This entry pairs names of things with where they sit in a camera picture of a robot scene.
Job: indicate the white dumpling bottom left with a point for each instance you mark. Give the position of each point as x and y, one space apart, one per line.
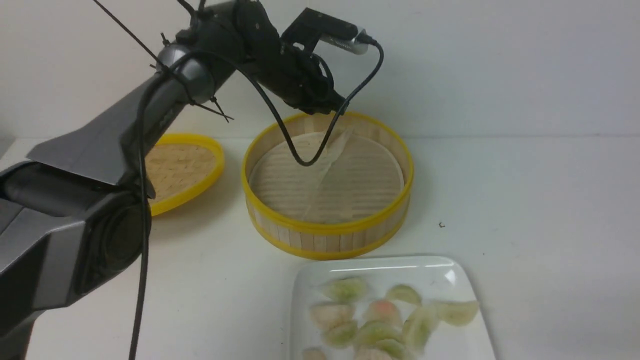
313 353

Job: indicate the white dumpling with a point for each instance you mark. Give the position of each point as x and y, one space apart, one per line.
313 353
329 315
371 353

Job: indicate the green dumpling top left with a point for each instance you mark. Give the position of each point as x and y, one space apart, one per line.
346 290

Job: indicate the bamboo steamer lid yellow rim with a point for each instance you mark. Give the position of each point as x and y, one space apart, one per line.
180 167

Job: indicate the green dumpling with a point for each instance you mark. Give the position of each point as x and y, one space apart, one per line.
341 336
395 349
457 313
374 331
346 290
419 327
404 293

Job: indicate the green dumpling top middle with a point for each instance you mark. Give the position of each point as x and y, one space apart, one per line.
404 293

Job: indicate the bamboo steamer basket yellow rim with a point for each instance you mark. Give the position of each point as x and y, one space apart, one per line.
318 241

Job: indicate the green dumpling lower left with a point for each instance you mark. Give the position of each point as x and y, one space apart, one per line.
341 336

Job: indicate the white square plate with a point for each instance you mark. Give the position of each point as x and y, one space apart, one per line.
435 278

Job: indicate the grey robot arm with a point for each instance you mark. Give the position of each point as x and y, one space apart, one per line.
76 213

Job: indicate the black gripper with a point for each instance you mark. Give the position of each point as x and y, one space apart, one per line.
291 74

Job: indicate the green dumpling right centre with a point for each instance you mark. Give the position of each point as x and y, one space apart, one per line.
419 327

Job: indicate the green dumpling bottom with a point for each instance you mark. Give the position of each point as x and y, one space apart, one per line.
395 349

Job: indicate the pink dumpling centre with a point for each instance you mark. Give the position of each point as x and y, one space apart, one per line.
383 310

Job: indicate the white steamer liner cloth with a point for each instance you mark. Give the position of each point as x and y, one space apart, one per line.
354 178

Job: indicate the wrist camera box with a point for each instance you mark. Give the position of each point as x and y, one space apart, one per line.
330 32

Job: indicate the white dumpling bottom middle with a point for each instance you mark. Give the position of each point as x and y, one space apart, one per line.
371 353

